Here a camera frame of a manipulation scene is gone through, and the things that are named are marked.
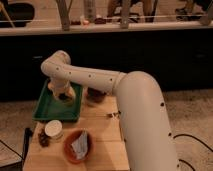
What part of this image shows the green plastic tray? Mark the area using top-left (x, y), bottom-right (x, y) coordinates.
top-left (33, 79), bottom-right (83, 122)

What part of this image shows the black cable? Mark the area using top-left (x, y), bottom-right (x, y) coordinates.
top-left (171, 133), bottom-right (213, 171)

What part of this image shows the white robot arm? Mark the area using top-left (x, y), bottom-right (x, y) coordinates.
top-left (41, 50), bottom-right (181, 171)

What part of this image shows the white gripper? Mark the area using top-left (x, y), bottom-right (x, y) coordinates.
top-left (48, 79), bottom-right (76, 99)

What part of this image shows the green cup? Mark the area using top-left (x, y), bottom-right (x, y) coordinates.
top-left (59, 94), bottom-right (75, 105)

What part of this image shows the orange bowl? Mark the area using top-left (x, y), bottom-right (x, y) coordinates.
top-left (63, 129), bottom-right (94, 164)

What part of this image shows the white crumpled paper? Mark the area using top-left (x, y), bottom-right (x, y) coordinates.
top-left (71, 131), bottom-right (88, 160)

